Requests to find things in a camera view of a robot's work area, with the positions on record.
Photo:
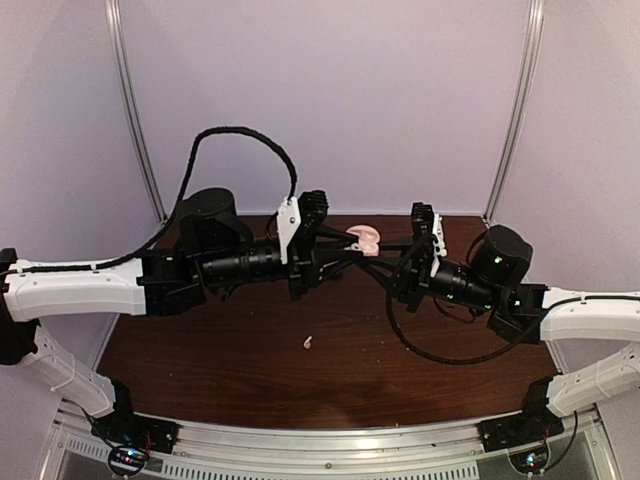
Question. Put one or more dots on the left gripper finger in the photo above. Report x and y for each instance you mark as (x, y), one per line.
(329, 262)
(329, 238)

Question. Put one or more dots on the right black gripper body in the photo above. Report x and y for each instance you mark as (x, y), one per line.
(419, 278)

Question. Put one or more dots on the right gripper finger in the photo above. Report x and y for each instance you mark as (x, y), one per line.
(399, 245)
(385, 275)

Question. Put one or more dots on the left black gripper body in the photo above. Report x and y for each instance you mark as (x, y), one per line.
(300, 266)

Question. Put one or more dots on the pink round charging case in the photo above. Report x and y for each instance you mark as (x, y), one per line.
(367, 242)

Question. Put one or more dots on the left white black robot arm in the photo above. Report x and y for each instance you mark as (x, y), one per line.
(215, 251)

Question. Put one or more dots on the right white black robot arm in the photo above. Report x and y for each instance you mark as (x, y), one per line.
(491, 281)

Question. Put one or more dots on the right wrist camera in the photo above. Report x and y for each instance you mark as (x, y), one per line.
(428, 236)

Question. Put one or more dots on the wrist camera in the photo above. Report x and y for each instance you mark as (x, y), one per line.
(428, 236)
(298, 221)

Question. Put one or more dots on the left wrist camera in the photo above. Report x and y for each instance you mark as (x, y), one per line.
(298, 221)

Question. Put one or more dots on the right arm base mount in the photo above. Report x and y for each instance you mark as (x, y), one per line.
(525, 438)

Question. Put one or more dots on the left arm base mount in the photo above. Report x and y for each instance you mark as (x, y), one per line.
(131, 441)

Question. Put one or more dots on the right aluminium frame post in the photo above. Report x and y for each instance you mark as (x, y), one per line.
(528, 66)

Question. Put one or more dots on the aluminium frame post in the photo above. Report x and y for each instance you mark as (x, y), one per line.
(132, 115)
(528, 66)

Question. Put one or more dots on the left aluminium frame post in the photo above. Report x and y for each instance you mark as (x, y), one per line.
(132, 115)

